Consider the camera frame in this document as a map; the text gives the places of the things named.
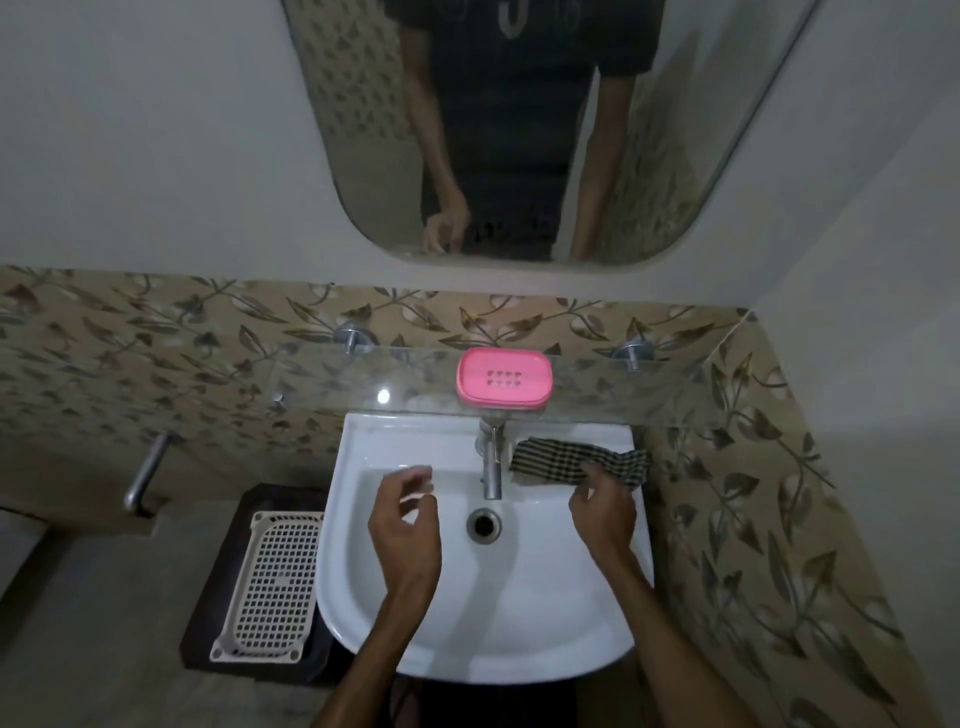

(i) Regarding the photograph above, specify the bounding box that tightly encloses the chrome sink faucet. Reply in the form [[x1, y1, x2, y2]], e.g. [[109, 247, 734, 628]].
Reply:
[[474, 417, 513, 502]]

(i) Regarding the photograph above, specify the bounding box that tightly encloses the metal sink drain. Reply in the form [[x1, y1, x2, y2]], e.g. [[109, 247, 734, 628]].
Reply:
[[465, 507, 503, 546]]

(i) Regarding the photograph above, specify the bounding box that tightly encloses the round chrome shelf bracket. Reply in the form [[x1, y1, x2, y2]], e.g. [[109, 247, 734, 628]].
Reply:
[[612, 337, 658, 374], [332, 322, 379, 358]]

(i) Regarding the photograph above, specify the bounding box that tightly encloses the person's left forearm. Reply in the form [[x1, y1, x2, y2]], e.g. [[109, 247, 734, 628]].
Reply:
[[311, 588, 440, 728]]

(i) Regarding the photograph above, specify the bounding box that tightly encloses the rounded wall mirror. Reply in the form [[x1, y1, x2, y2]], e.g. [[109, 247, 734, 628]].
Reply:
[[281, 0, 823, 269]]

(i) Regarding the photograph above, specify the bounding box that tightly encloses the white perforated plastic basket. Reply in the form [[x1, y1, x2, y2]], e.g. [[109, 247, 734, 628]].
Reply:
[[209, 511, 326, 666]]

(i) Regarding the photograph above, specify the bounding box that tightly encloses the white ceramic sink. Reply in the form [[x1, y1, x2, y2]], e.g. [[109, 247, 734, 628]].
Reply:
[[314, 410, 656, 686]]

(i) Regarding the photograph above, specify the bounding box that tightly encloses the dark brown stool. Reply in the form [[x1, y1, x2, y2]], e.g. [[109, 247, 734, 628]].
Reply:
[[179, 483, 343, 685]]

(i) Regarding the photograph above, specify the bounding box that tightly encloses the person's left hand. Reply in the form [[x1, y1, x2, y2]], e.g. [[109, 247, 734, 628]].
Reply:
[[367, 464, 444, 605]]

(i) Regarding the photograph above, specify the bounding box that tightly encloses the chrome wall tap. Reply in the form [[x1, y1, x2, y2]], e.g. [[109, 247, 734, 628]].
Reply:
[[122, 431, 180, 520]]

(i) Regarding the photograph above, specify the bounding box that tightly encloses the checkered cleaning cloth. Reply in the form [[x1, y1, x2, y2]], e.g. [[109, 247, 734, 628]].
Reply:
[[509, 437, 652, 493]]

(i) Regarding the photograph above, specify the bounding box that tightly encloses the person's right forearm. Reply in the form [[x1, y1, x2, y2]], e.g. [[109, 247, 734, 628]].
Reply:
[[599, 554, 760, 728]]

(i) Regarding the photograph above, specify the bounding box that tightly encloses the clear glass shelf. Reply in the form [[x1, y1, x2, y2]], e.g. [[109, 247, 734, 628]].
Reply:
[[266, 341, 725, 430]]

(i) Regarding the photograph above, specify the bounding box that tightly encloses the pink plastic soap dish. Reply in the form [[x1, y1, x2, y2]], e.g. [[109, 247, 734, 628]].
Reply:
[[455, 347, 555, 412]]

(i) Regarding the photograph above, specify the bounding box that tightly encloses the person's right hand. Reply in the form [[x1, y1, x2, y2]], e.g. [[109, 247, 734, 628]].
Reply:
[[567, 461, 639, 573]]

